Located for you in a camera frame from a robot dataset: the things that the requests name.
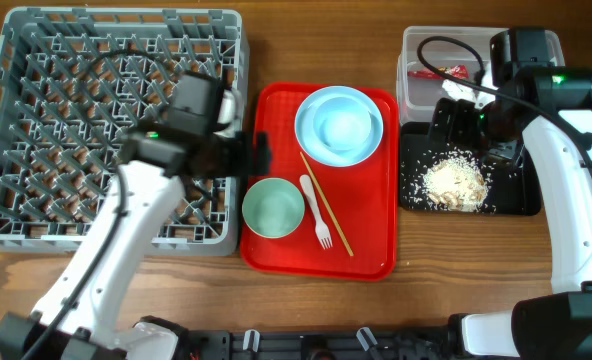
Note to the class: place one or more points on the black food waste tray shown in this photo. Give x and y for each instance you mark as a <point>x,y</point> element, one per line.
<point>512,189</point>

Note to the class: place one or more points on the white plastic fork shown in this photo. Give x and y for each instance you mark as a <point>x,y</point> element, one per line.
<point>321,229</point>

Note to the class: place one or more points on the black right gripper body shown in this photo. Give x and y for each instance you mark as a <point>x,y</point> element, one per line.
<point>469,125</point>

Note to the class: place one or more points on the white tissue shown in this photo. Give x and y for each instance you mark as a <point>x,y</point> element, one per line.
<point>460,92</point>

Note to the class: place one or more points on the wooden chopstick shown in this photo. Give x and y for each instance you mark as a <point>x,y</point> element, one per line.
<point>322,201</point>

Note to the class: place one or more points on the large light blue plate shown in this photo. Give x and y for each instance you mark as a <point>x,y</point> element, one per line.
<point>309,142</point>

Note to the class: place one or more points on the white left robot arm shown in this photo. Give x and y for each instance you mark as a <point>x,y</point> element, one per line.
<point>76,318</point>

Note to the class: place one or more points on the red plastic tray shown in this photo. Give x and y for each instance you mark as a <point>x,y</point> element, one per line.
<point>363,197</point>

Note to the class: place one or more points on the red snack wrapper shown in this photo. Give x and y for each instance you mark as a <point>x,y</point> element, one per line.
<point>458,71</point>

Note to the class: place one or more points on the grey plastic dishwasher rack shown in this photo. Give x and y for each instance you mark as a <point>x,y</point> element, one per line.
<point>73,81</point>

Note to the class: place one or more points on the green saucer bowl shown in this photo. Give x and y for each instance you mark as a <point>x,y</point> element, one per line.
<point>273,208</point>

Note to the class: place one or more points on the rice and nut leftovers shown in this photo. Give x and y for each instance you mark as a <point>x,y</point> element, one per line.
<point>452,181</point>

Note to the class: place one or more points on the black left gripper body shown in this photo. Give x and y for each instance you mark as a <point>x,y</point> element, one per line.
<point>230,157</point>

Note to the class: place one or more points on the clear plastic waste bin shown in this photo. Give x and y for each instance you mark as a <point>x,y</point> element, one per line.
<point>416,97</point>

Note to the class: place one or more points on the light blue small bowl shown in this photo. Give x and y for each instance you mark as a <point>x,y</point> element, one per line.
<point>342,123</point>

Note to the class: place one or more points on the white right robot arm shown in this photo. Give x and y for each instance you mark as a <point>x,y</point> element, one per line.
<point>548,109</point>

